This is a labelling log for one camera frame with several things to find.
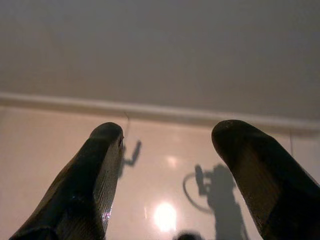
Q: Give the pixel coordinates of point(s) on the black robot right foot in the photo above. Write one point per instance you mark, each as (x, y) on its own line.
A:
(187, 237)

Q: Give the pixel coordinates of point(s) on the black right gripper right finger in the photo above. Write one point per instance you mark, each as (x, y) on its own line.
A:
(275, 190)

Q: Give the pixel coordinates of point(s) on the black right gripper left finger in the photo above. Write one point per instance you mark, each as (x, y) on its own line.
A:
(75, 190)

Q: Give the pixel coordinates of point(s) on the white skirting board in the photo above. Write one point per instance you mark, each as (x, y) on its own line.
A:
(160, 112)

